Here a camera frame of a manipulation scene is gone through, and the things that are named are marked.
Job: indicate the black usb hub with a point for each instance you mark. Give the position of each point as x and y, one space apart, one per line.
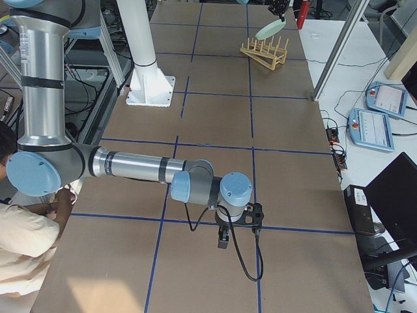
332 135
340 160

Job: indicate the teach pendant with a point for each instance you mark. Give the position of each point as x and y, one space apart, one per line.
370 129
387 98

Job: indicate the person in beige shirt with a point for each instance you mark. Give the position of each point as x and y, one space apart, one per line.
29 237

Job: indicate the lower teach pendant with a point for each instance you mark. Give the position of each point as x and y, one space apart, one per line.
370 129

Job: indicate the upper teach pendant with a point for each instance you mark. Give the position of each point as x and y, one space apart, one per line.
387 98

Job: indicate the red fire extinguisher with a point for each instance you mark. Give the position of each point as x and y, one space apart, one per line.
302 13

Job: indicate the black USB hub left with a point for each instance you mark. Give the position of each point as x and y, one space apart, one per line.
332 135

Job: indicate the black computer box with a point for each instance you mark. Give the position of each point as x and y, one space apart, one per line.
359 212

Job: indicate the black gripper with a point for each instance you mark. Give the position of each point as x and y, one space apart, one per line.
277 7
223 225

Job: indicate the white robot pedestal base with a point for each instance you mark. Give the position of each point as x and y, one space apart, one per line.
149 86

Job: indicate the wooden dish rack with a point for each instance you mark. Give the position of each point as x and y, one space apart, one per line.
269 54

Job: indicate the black monitor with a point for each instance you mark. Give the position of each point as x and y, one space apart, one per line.
392 196

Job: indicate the light green ceramic plate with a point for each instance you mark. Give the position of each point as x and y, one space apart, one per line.
270 30

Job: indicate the black USB hub right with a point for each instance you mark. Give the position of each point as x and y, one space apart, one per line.
340 160

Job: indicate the aluminium frame post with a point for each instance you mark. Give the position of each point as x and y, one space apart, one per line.
353 18

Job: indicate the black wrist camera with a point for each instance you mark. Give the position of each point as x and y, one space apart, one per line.
252 216

